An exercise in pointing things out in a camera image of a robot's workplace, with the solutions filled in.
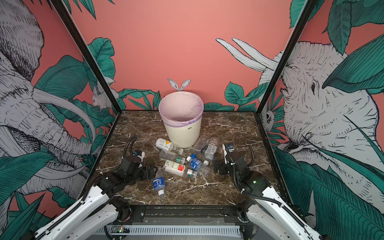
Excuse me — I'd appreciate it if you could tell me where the clear bottle blue label front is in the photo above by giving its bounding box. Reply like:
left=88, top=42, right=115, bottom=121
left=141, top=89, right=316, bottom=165
left=153, top=169, right=166, bottom=197

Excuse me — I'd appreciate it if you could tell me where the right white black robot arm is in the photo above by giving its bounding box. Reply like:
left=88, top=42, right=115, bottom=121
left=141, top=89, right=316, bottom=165
left=223, top=148, right=329, bottom=240

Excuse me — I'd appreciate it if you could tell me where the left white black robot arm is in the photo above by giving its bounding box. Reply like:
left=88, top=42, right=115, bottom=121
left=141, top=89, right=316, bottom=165
left=20, top=156, right=158, bottom=240

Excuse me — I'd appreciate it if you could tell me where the cream ribbed waste bin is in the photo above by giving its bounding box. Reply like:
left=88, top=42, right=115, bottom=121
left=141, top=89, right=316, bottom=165
left=163, top=119, right=202, bottom=148

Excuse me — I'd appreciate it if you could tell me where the pink plastic bin liner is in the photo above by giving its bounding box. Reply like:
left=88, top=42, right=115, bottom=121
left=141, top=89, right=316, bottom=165
left=158, top=92, right=204, bottom=128

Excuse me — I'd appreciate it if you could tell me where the blue cap blue label bottle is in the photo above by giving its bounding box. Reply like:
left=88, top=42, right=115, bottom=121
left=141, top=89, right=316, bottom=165
left=186, top=155, right=211, bottom=178

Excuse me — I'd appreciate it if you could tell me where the clear bottle white label upright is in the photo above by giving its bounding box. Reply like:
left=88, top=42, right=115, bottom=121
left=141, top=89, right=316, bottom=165
left=204, top=137, right=219, bottom=166

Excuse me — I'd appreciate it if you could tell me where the small clear bottle green label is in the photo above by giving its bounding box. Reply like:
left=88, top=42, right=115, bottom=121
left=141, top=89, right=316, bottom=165
left=186, top=170, right=198, bottom=179

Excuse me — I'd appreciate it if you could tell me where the white bottle red green label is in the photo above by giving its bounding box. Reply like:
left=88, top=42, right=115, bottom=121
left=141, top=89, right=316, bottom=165
left=164, top=160, right=186, bottom=177

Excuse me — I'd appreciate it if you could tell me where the white bottle yellow triangle label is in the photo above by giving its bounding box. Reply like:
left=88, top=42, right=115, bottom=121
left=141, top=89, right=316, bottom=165
left=156, top=138, right=184, bottom=155

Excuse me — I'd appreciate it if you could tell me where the white vented strip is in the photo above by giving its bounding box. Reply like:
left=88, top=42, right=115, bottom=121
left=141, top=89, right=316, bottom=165
left=106, top=225, right=242, bottom=237

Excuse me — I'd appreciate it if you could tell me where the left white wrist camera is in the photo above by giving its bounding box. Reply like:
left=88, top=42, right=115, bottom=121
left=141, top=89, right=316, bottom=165
left=132, top=150, right=145, bottom=164

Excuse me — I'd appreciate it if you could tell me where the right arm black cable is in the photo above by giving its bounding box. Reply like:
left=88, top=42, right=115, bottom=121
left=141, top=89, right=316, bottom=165
left=232, top=145, right=304, bottom=229

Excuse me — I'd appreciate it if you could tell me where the black front rail frame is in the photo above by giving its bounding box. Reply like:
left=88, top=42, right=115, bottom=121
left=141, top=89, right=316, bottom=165
left=83, top=205, right=273, bottom=240

